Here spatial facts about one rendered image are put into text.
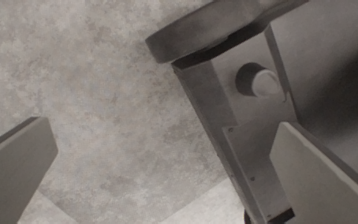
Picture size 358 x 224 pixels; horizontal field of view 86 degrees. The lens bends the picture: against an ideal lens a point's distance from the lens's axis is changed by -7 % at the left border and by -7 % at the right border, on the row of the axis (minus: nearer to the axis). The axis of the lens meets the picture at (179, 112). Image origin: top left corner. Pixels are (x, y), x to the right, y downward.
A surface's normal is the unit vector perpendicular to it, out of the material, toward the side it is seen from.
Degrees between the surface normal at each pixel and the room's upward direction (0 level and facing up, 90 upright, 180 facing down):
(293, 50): 0
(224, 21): 2
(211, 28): 12
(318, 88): 0
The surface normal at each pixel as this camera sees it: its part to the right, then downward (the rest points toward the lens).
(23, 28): 0.17, 0.30
